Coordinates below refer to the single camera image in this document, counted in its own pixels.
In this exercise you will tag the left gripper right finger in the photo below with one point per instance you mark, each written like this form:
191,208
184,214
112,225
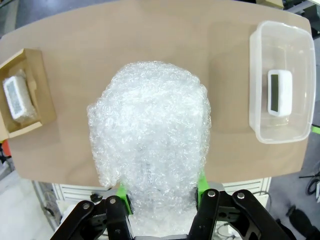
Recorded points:
225,215

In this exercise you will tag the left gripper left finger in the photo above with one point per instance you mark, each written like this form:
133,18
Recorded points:
100,220

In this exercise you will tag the unwrapped white digital clock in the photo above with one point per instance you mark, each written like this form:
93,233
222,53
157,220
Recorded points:
285,95

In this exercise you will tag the white slatted robot platform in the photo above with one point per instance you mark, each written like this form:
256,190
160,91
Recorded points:
75,191

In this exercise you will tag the open brown cardboard box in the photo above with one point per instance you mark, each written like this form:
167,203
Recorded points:
37,75

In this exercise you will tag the clear plastic container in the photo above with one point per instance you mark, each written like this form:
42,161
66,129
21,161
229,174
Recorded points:
300,75

